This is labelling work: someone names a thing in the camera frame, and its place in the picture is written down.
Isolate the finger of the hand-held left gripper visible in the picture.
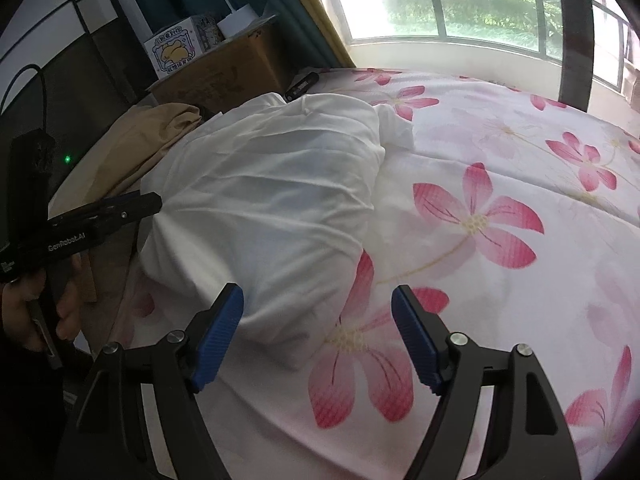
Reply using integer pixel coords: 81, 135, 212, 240
47, 204, 163, 234
92, 191, 163, 216

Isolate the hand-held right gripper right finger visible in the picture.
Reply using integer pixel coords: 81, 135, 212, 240
391, 284, 583, 480

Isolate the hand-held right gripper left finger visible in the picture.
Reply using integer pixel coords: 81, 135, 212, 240
74, 282, 246, 480

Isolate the white hooded jacket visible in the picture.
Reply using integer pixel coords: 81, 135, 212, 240
137, 92, 416, 371

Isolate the person's left hand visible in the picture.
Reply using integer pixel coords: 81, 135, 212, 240
0, 255, 97, 351

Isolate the beige blanket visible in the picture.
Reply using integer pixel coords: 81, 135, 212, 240
47, 102, 203, 303

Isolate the pink floral bed sheet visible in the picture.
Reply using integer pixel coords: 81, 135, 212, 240
82, 67, 640, 480

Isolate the brown cardboard box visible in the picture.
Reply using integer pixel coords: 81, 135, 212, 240
145, 25, 288, 113

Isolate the printed cartoon tissue box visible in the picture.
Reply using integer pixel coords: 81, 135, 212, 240
144, 16, 226, 81

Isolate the white desk lamp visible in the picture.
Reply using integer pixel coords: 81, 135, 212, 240
147, 0, 256, 41

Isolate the dark blue curtain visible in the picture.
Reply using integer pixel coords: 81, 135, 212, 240
165, 0, 331, 68

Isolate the yellow curtain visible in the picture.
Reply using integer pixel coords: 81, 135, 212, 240
295, 0, 358, 68

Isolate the dark balcony railing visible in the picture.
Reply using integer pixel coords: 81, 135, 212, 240
322, 0, 640, 106

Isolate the black cable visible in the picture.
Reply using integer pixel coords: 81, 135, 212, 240
0, 62, 51, 136

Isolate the black sliding door frame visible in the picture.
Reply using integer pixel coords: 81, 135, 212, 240
552, 0, 598, 111

